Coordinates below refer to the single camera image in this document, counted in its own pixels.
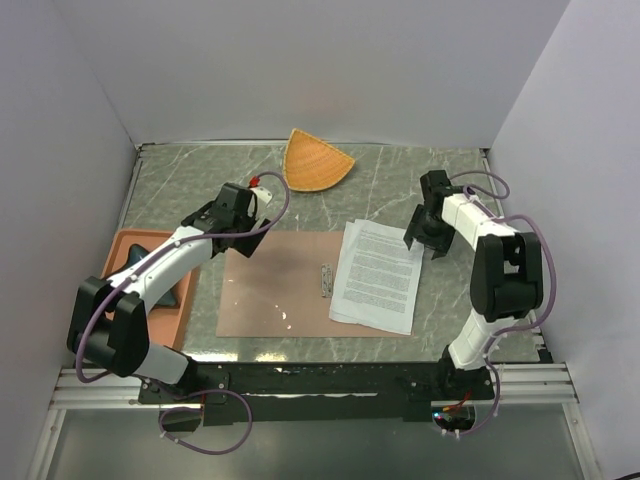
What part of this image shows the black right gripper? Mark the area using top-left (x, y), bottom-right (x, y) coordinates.
top-left (404, 204), bottom-right (457, 260)

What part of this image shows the white printed paper stack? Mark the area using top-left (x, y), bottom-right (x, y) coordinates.
top-left (329, 219), bottom-right (424, 336)

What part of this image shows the pink brown file folder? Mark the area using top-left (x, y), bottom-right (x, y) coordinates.
top-left (216, 231), bottom-right (399, 338)

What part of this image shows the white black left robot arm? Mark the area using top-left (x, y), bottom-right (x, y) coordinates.
top-left (67, 183), bottom-right (272, 402)

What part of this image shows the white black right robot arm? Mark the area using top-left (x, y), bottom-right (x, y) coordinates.
top-left (404, 170), bottom-right (543, 399)

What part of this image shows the metal folder clip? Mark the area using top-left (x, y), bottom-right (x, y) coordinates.
top-left (321, 263), bottom-right (333, 298)

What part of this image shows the dark teal star dish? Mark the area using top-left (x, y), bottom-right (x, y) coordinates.
top-left (124, 243), bottom-right (180, 313)

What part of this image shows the orange woven wicker basket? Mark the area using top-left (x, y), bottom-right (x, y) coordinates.
top-left (283, 128), bottom-right (355, 192)

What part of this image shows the salmon pink plastic tray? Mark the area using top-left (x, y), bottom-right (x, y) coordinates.
top-left (102, 228), bottom-right (200, 351)

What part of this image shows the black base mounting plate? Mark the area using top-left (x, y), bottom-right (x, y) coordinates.
top-left (138, 361), bottom-right (494, 426)

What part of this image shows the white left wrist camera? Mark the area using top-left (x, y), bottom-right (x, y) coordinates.
top-left (249, 176), bottom-right (273, 208)

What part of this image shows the aluminium frame rail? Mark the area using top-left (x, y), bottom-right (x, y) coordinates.
top-left (49, 362), bottom-right (578, 410)

